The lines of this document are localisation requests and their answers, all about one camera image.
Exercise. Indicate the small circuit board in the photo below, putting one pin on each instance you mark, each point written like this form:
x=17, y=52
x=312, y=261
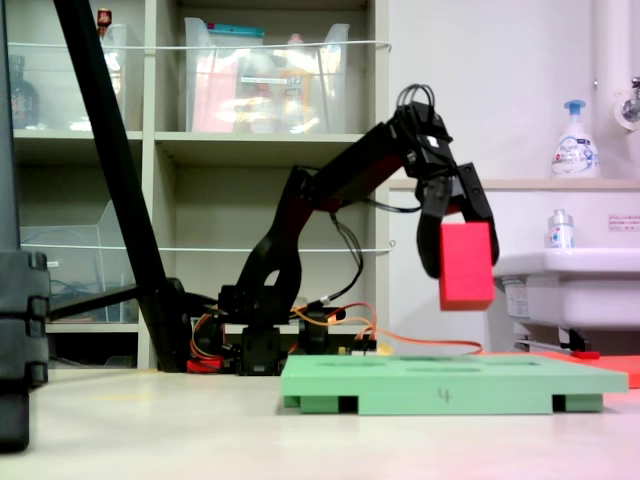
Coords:
x=357, y=351

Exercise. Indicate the dark glass bottle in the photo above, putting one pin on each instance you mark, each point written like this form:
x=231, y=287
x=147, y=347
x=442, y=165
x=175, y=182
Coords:
x=22, y=100

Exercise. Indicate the low clear plastic bin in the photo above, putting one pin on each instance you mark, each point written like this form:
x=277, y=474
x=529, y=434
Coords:
x=40, y=270

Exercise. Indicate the pink refill pouch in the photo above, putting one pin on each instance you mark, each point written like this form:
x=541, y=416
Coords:
x=212, y=95

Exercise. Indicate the chrome wall faucet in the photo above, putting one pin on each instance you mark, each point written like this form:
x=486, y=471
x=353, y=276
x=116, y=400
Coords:
x=630, y=107

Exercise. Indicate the red table clamp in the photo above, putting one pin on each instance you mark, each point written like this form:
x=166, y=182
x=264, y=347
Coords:
x=205, y=364

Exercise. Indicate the red text notice label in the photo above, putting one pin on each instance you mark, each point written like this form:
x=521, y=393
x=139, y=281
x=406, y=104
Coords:
x=624, y=223

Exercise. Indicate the red square block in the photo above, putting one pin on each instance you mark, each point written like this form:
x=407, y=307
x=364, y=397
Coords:
x=467, y=270

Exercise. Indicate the green shape sorter board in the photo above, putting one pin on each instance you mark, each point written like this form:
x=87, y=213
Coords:
x=425, y=390

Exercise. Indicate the white blue soap pump bottle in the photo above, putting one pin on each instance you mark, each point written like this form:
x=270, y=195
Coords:
x=575, y=155

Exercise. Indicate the clear bin with dark bottle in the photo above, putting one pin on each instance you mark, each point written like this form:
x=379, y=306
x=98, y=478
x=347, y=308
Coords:
x=60, y=90

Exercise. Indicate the beige shelf unit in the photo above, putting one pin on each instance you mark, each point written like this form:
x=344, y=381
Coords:
x=149, y=100

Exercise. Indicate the white sink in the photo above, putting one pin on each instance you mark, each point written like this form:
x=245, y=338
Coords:
x=575, y=290

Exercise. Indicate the black notched tripod leg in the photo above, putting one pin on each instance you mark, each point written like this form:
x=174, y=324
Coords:
x=22, y=325

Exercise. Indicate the thick black tripod leg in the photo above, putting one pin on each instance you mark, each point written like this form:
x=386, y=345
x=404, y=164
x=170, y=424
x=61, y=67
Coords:
x=100, y=110

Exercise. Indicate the small clear sanitizer bottle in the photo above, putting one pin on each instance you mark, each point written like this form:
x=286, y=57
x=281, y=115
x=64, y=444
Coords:
x=560, y=235

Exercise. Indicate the thin black tripod strut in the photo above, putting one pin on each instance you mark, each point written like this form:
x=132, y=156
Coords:
x=90, y=302

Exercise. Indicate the red capped bottle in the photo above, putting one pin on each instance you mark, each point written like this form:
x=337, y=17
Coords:
x=104, y=20

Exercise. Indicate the yellow bottle with pink cap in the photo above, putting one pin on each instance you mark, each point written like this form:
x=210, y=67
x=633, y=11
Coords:
x=299, y=95

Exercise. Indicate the large clear storage bin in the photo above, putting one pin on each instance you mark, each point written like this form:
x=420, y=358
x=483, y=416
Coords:
x=330, y=100

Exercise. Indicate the small red piece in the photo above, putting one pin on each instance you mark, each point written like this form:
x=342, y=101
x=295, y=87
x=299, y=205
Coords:
x=585, y=355

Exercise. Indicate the teal edged package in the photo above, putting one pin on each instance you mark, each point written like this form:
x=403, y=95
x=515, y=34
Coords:
x=235, y=32

